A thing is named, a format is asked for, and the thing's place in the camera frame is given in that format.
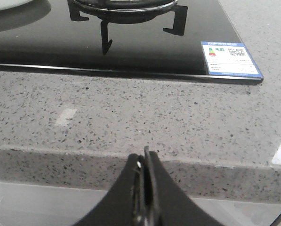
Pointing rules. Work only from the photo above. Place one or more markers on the white round plate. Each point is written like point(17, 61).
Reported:
point(8, 4)

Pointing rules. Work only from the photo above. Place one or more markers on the black right burner pan support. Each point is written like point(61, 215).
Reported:
point(127, 12)

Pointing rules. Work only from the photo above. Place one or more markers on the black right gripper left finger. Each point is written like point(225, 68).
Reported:
point(124, 204)

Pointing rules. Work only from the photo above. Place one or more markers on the grey cabinet front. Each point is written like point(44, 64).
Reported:
point(34, 205)

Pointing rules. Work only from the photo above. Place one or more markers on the black glass gas stove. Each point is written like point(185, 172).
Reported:
point(40, 35)

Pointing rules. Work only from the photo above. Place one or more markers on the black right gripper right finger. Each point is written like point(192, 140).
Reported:
point(167, 204)

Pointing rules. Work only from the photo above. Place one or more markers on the blue white energy label sticker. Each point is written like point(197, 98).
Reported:
point(229, 59)

